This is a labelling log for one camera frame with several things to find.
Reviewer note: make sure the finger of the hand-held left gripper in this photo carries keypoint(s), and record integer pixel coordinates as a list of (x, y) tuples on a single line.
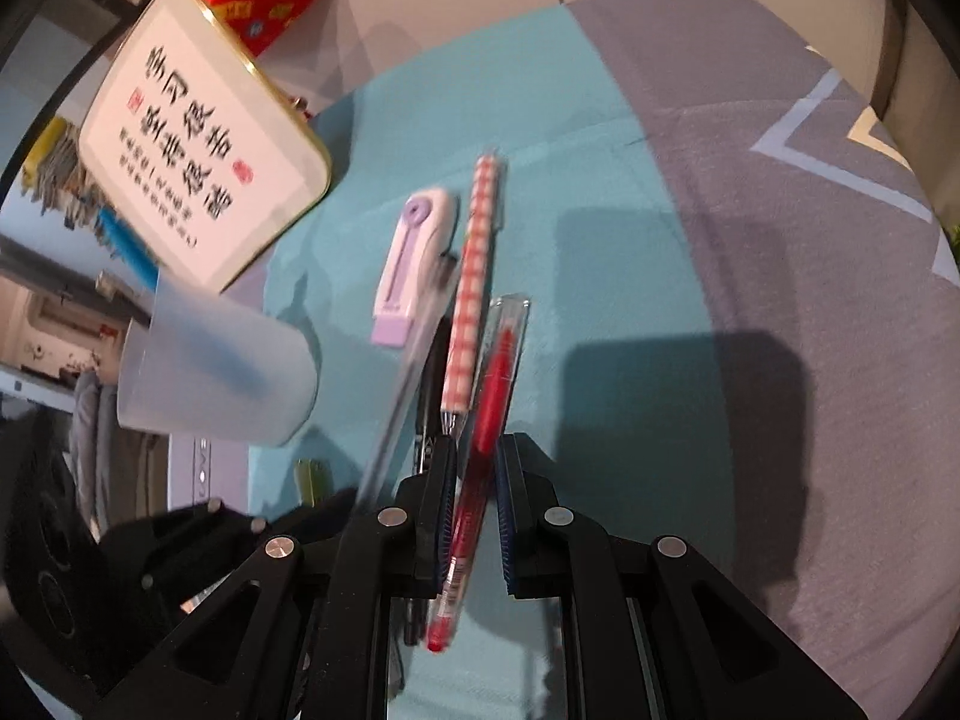
[(195, 540)]

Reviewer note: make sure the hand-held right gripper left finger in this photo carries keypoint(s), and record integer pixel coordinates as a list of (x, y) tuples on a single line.
[(442, 517)]

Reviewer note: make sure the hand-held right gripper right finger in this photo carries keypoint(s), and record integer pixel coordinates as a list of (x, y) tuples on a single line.
[(507, 521)]

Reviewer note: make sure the clear red pen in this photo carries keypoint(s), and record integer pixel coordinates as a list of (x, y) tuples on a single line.
[(495, 390)]

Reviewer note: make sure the black pen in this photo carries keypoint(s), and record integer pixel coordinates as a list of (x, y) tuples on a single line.
[(431, 382)]

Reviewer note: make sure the frosted plastic pen cup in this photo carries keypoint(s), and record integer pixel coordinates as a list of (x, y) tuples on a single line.
[(225, 397)]

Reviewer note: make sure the pink checked pen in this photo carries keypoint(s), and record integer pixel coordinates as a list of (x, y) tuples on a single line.
[(469, 292)]

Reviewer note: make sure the purple white eraser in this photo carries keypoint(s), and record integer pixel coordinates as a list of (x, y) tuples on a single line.
[(409, 277)]

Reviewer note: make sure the grey hanging cloth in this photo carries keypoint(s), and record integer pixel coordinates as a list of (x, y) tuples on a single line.
[(94, 450)]

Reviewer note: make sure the small yellow green object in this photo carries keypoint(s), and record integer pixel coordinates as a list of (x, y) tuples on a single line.
[(311, 481)]

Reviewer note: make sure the teal mat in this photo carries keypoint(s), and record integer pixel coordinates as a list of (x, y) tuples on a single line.
[(585, 165)]

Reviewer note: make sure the grey patterned blanket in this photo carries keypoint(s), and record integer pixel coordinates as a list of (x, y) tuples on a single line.
[(787, 277)]

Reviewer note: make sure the white framed calligraphy sign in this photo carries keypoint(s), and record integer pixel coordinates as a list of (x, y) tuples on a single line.
[(187, 127)]

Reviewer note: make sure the green plant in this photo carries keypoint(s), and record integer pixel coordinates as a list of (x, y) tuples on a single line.
[(954, 238)]

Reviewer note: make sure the beige upholstered furniture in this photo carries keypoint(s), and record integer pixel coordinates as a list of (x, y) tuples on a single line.
[(911, 67)]

